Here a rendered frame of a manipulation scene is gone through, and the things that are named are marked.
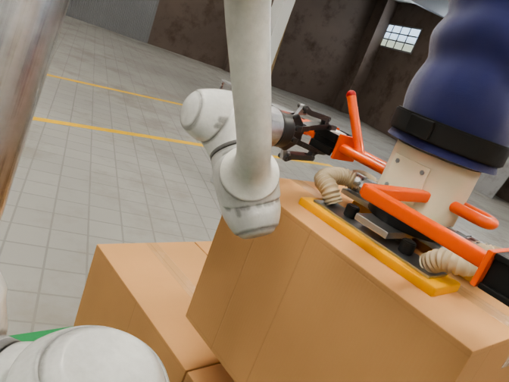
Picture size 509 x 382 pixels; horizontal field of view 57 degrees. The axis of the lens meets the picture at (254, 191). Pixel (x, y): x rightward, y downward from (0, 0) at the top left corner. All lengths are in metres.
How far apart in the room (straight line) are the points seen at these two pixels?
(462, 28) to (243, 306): 0.68
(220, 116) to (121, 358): 0.51
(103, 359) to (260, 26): 0.43
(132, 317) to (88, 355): 1.02
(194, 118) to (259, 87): 0.22
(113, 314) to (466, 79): 1.17
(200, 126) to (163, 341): 0.67
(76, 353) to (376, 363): 0.53
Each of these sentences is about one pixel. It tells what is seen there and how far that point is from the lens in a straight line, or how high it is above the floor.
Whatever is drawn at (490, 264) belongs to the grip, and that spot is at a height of 1.19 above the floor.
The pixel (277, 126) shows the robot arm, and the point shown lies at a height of 1.19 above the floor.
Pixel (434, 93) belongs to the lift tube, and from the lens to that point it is 0.91.
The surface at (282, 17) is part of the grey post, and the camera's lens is 4.09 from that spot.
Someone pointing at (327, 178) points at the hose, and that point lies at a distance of 1.01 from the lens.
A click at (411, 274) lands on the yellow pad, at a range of 0.86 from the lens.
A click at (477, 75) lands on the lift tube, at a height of 1.41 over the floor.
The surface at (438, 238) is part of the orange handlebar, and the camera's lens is 0.69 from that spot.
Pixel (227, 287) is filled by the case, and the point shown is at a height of 0.81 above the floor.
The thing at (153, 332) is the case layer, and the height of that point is 0.53.
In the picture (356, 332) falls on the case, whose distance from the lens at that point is 0.85.
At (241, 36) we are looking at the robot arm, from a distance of 0.64.
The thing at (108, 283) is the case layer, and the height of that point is 0.48.
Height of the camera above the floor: 1.34
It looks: 17 degrees down
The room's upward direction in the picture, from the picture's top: 21 degrees clockwise
